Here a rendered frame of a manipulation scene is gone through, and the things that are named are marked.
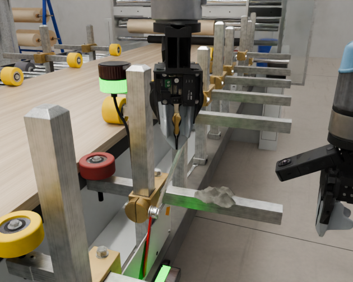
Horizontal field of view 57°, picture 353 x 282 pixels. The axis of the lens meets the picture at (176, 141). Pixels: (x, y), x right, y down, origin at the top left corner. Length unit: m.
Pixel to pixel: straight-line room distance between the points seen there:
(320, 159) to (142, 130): 0.32
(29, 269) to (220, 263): 1.31
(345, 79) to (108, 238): 0.72
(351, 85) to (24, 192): 0.60
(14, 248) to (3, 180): 0.22
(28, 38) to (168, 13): 7.10
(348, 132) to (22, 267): 0.57
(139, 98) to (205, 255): 1.35
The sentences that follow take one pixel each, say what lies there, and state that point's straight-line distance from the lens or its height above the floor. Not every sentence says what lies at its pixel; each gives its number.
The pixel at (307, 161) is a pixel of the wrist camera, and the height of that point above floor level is 0.98.
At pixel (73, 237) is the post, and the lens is 0.45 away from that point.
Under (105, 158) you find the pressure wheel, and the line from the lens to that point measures 0.76.
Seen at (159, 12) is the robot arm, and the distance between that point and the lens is 0.48.
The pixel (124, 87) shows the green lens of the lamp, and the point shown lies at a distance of 0.60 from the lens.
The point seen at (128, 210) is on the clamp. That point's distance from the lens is 0.67.
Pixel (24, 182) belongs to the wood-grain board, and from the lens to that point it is 0.72.
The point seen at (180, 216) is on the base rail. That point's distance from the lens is 0.90.
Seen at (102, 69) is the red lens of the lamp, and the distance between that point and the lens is 0.60.
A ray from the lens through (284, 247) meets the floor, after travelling 1.97.
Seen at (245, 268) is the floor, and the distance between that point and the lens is 1.79.
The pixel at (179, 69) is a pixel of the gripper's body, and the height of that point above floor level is 1.15.
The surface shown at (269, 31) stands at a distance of 2.81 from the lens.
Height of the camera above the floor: 1.23
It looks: 23 degrees down
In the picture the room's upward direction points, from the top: straight up
